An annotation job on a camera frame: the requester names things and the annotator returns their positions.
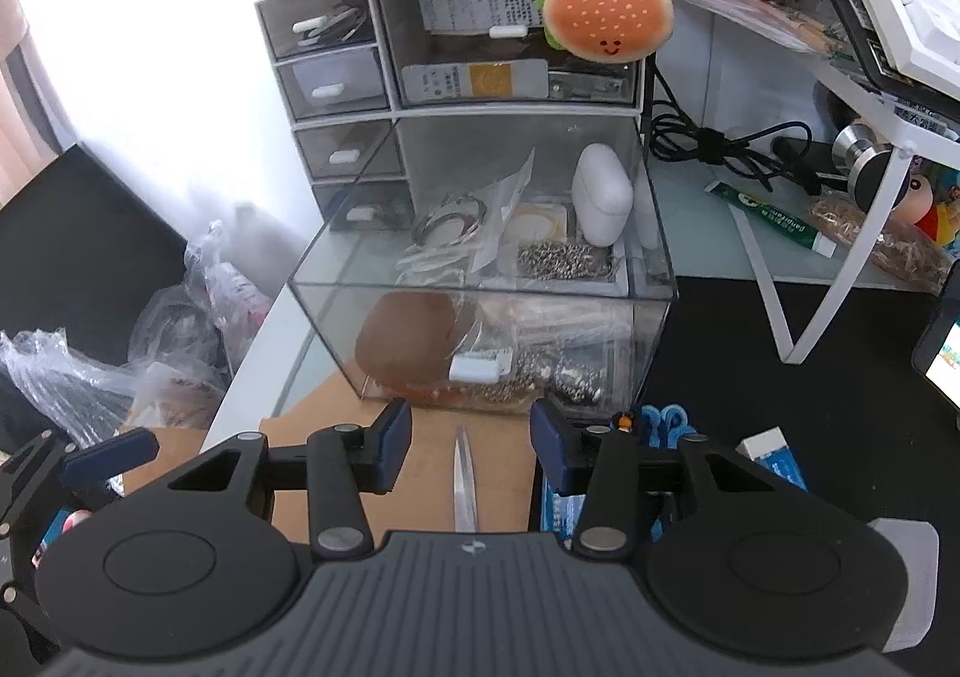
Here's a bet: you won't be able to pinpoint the white yellow flat box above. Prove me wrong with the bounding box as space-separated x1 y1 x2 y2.
401 58 548 106

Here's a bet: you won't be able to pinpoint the white oval case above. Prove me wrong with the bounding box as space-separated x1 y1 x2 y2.
571 143 635 245

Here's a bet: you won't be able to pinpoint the metal tweezers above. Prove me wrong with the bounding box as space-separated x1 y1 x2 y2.
452 426 479 534

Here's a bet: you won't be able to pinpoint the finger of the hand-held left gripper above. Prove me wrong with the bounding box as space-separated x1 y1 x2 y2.
60 426 161 498

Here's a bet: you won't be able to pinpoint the hamburger plush toy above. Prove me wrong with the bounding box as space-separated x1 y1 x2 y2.
534 0 676 61

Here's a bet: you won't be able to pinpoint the clear bag with bracelets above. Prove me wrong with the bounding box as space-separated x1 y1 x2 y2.
409 148 537 273

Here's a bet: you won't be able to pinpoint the cartoon figure toy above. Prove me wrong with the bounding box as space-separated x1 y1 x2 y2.
904 160 960 251

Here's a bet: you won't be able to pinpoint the black smartphone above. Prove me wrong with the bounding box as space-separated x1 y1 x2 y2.
911 264 960 416

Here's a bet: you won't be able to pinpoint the black desk mat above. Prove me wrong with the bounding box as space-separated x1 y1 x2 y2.
525 276 960 573

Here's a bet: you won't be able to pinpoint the wide grey clear drawer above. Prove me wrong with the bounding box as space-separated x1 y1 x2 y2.
373 0 646 110

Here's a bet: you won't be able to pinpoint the silver bead chain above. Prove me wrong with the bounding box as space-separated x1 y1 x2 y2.
480 345 605 414

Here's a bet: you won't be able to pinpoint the silver round metal knob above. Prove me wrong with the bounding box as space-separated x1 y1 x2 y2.
832 122 901 202

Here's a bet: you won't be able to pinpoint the white desk riser shelf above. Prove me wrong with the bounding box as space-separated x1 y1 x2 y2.
675 0 960 367

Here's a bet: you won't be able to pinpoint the large clear drawer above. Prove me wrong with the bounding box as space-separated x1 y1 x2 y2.
289 115 680 416

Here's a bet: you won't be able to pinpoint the beige tape roll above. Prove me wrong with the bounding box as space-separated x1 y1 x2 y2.
504 201 571 247

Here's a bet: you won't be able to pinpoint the black chair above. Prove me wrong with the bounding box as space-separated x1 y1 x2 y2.
0 145 188 363

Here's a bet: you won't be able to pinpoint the small grey clear drawer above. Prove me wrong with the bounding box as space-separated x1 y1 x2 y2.
259 0 374 61
276 46 389 121
294 121 404 181
311 180 415 230

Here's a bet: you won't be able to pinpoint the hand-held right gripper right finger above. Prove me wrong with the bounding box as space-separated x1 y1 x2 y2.
529 398 811 559

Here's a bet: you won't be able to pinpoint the wooden sticks packet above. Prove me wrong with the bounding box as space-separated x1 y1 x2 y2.
750 2 848 56

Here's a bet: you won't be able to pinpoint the brown round pouch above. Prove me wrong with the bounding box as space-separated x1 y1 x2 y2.
355 292 462 386

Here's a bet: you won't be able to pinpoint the white drawer organizer cabinet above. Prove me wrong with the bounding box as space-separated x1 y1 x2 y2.
255 0 661 236

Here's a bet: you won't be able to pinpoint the printed white paper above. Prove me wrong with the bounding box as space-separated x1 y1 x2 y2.
418 0 545 35

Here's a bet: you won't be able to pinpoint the beige curtain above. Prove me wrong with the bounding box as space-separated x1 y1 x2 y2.
0 0 61 198

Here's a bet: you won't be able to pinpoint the pile of small metal chain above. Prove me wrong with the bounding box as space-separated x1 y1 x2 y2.
517 238 617 281

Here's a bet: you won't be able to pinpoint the clear plastic bag with items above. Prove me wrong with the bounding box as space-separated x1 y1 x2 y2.
184 219 275 348

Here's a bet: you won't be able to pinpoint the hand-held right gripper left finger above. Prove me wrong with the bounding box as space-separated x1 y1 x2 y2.
161 398 413 559

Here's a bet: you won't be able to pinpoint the clear bag of brown snacks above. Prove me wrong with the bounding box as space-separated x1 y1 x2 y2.
814 193 950 292

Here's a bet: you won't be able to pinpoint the blue scissors handles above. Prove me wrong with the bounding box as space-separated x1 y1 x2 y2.
637 403 692 449

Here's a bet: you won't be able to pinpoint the black cable bundle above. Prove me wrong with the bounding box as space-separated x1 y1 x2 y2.
646 0 833 194

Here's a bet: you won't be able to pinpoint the crumpled clear plastic bag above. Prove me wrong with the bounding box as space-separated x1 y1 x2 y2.
0 328 226 453

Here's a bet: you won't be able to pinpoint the green toothpaste tube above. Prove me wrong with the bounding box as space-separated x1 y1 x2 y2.
705 182 841 258

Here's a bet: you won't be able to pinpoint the white blue eraser box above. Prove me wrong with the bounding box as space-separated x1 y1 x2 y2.
735 426 811 491

